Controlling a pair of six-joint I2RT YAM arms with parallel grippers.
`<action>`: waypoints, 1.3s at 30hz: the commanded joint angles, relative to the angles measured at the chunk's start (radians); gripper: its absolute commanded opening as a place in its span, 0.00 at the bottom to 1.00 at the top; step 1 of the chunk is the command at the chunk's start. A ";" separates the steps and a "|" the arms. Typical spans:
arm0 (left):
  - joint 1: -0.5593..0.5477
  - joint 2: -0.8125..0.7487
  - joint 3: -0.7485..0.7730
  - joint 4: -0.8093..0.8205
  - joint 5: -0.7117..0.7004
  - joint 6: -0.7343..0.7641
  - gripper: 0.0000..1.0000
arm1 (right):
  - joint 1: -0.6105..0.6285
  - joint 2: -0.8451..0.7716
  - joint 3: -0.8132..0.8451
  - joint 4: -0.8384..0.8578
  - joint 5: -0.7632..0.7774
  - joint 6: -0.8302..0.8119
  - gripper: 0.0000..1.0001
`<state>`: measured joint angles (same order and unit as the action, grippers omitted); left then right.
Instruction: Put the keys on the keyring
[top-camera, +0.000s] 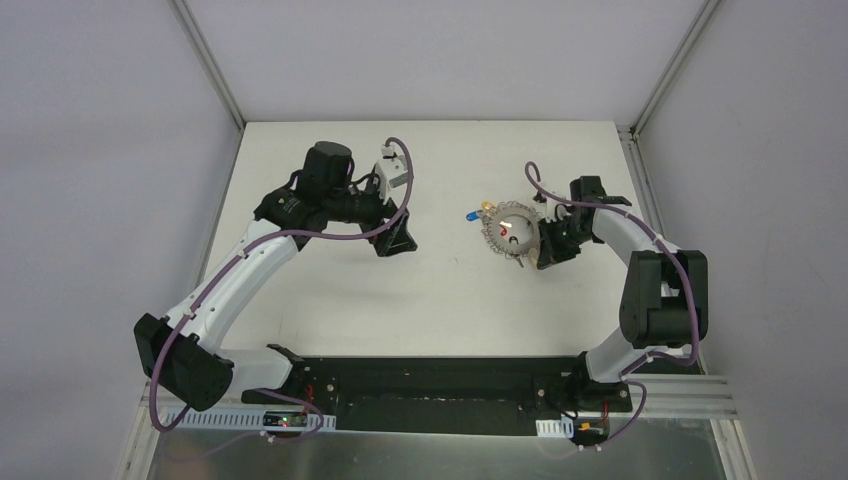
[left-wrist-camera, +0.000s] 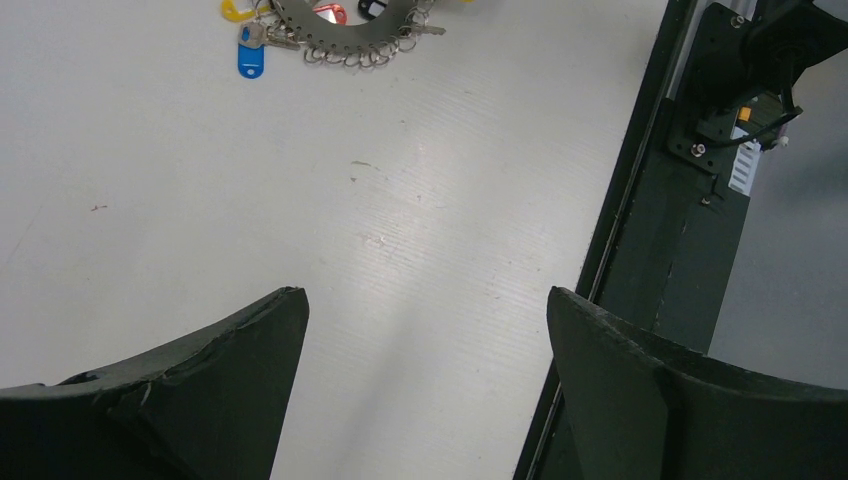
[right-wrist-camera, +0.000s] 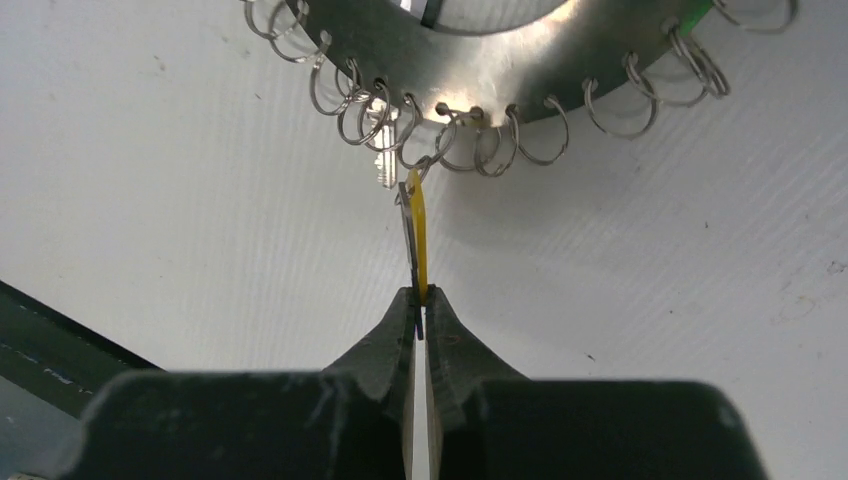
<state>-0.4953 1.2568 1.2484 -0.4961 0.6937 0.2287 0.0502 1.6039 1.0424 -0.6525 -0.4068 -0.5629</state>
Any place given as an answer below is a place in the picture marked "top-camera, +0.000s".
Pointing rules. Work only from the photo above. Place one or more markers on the large metal keyring with rings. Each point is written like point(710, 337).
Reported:
point(511, 229)

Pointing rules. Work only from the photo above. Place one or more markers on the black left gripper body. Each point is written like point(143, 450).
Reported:
point(385, 229)

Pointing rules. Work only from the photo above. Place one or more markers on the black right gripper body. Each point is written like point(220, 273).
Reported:
point(556, 244)

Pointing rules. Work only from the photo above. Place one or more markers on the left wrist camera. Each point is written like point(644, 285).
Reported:
point(392, 172)

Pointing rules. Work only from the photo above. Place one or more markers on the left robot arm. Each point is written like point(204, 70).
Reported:
point(181, 351)

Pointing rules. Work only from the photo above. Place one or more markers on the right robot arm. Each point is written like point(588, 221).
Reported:
point(663, 311)

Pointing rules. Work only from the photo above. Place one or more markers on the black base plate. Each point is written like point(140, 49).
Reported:
point(502, 396)

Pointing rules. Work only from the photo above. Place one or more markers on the right white cable duct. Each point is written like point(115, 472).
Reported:
point(555, 428)

